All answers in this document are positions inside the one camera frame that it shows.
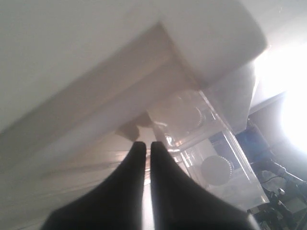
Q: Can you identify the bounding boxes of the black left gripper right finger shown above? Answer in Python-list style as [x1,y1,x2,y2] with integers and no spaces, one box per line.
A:
[150,141,258,230]

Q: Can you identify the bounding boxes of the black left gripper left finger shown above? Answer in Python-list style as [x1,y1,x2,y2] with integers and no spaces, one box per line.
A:
[41,142,146,230]

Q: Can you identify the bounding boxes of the clear drawer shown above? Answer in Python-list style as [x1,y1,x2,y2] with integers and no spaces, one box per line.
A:
[147,90,268,210]

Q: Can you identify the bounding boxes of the teal white glue stick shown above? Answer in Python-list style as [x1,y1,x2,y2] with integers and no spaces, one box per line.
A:
[168,95,233,187]

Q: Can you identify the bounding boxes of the white plastic drawer cabinet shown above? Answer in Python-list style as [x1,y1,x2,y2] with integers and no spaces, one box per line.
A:
[0,0,267,230]

